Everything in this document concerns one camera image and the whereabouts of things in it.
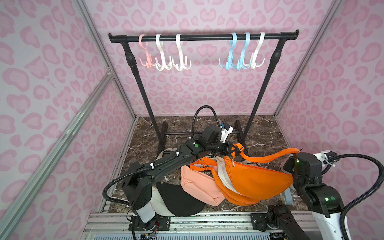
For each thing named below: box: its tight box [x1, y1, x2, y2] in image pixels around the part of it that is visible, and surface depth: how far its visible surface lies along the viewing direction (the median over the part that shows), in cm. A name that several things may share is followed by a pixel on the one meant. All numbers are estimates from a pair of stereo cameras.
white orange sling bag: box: [212, 155, 248, 206], surface depth 76 cm
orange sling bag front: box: [223, 156, 283, 206], surface depth 73 cm
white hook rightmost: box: [245, 32, 266, 70], surface depth 57 cm
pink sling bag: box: [180, 165, 225, 207], surface depth 80 cm
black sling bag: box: [155, 182, 206, 217], surface depth 78 cm
